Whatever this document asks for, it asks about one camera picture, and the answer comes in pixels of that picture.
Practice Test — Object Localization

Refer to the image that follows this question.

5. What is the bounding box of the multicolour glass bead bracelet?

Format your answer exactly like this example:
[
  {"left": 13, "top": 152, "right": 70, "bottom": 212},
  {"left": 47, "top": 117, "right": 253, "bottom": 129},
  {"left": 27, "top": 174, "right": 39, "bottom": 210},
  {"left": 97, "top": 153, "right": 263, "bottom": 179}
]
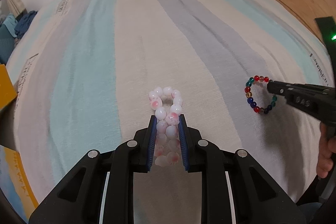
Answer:
[{"left": 244, "top": 75, "right": 277, "bottom": 115}]

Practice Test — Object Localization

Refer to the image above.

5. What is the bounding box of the pink white bead bracelet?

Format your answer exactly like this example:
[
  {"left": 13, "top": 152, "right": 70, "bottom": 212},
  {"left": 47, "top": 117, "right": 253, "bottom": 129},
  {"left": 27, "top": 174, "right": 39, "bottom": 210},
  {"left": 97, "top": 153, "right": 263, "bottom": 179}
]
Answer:
[{"left": 148, "top": 86, "right": 184, "bottom": 167}]

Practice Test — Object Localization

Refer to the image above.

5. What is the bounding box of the white blue jewelry box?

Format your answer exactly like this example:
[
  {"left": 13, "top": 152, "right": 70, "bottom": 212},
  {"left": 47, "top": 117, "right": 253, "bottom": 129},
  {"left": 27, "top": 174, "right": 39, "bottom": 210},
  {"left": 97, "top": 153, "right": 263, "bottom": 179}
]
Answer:
[{"left": 1, "top": 146, "right": 39, "bottom": 223}]

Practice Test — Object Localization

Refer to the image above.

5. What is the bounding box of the right hand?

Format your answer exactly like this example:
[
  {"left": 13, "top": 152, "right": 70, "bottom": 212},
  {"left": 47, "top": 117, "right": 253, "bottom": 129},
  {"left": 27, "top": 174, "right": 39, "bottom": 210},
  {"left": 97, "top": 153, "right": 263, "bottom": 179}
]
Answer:
[{"left": 316, "top": 123, "right": 336, "bottom": 178}]

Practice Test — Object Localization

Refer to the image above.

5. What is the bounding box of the striped bed sheet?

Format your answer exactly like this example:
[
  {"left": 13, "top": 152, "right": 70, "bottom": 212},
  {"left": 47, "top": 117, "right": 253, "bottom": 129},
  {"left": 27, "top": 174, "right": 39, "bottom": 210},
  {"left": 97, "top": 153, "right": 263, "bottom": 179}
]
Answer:
[{"left": 3, "top": 0, "right": 333, "bottom": 202}]

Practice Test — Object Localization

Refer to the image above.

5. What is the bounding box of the yellow box lid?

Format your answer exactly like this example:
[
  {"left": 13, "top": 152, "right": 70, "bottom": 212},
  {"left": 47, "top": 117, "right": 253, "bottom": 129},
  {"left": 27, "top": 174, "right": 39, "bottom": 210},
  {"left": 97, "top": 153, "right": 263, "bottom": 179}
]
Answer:
[{"left": 0, "top": 64, "right": 17, "bottom": 110}]

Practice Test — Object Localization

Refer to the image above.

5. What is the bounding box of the dark blue clothes pile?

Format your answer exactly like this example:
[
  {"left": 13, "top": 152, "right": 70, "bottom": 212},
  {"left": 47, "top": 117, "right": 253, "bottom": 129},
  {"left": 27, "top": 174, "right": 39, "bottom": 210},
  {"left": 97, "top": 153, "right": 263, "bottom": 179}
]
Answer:
[{"left": 14, "top": 11, "right": 38, "bottom": 39}]

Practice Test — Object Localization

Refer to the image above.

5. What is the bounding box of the light blue cloth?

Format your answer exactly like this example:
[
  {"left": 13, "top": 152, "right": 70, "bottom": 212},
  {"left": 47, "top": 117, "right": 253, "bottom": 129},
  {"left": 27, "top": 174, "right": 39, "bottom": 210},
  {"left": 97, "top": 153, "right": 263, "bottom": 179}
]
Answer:
[{"left": 2, "top": 13, "right": 18, "bottom": 38}]

